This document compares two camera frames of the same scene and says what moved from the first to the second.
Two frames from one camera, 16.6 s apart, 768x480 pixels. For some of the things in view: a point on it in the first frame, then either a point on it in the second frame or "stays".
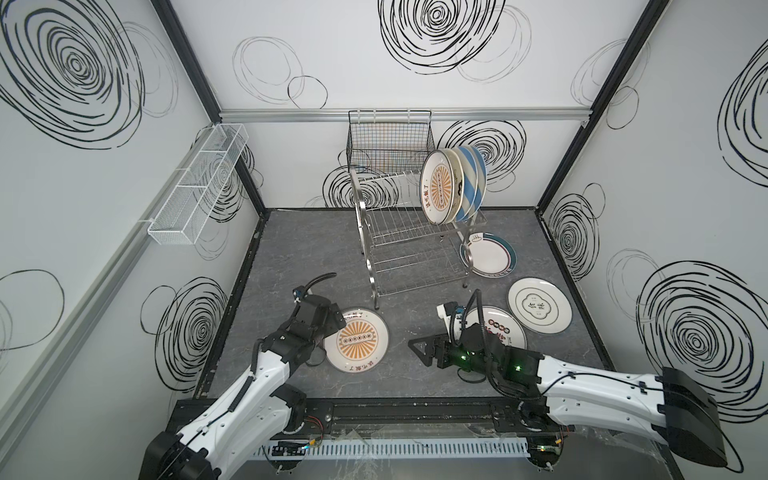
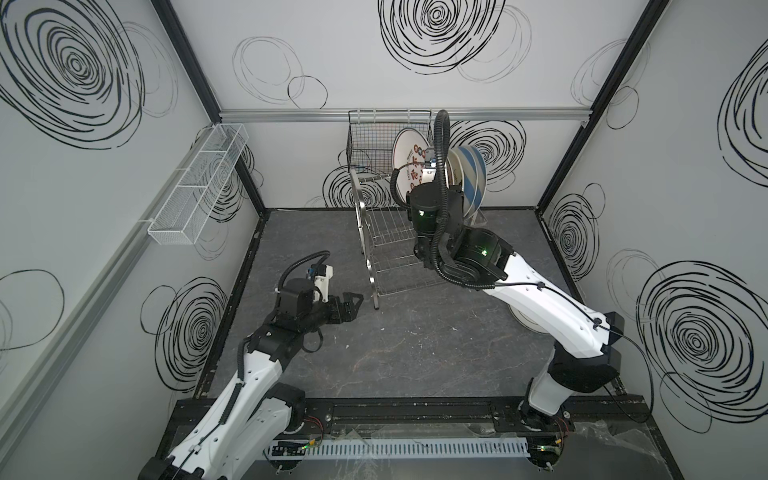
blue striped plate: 471,181 stays
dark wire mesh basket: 388,141 stays
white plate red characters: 500,322 → 408,152
